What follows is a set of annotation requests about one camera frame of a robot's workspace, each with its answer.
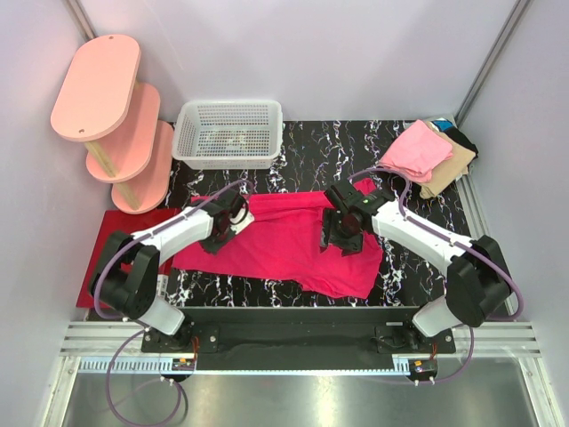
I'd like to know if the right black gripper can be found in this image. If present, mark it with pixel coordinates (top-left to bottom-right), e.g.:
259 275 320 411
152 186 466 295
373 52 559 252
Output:
318 207 365 258

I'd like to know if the magenta t shirt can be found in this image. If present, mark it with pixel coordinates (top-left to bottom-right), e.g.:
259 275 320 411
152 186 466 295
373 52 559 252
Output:
172 191 383 299

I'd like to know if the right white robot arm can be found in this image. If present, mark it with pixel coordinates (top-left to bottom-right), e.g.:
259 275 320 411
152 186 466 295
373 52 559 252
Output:
320 180 515 353

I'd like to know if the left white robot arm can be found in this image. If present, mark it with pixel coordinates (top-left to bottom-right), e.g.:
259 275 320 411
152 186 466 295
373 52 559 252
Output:
89 189 254 352

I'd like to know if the black marble pattern mat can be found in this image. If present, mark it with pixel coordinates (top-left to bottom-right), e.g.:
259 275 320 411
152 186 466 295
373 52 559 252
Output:
166 119 493 309

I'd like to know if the white plastic basket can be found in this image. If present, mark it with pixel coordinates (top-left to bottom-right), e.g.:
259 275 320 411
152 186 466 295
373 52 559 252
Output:
172 100 284 170

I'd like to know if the folded pink t shirt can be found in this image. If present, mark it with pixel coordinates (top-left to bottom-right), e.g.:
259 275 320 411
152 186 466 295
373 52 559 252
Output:
379 120 453 183

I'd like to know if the red box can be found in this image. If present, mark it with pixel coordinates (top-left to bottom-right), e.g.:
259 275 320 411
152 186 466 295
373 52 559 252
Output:
76 208 181 309

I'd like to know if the folded beige t shirt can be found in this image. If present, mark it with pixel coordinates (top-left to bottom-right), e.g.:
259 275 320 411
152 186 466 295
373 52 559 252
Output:
420 134 476 199

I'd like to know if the folded blue white garment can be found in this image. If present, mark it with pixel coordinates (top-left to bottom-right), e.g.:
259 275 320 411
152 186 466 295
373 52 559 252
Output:
427 117 455 133

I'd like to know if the folded black t shirt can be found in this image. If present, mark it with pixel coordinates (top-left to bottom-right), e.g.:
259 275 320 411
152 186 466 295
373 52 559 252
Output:
444 126 479 158

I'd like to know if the pink three-tier shelf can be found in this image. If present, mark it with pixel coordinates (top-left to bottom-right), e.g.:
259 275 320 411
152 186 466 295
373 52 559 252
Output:
51 34 173 214

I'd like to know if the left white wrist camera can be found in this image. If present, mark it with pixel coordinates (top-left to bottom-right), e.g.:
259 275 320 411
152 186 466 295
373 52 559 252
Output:
230 208 254 235

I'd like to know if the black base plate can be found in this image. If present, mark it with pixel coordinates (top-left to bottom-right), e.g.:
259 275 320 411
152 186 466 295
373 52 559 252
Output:
141 307 456 355

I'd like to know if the aluminium rail frame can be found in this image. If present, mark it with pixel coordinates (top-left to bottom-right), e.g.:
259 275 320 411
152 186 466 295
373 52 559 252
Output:
44 177 565 427

